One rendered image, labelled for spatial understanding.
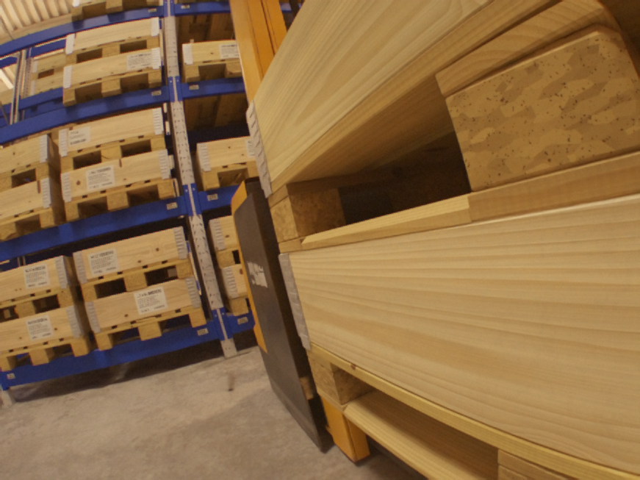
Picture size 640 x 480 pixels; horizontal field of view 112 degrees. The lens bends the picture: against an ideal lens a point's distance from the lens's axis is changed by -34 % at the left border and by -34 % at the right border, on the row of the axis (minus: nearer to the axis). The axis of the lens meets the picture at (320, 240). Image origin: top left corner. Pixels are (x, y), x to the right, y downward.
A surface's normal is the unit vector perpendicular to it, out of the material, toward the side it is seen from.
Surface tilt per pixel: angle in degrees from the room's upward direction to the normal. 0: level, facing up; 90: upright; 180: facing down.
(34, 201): 90
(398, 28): 90
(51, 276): 90
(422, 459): 38
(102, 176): 90
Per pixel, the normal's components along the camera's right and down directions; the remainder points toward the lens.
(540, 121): -0.89, 0.22
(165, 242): 0.39, -0.08
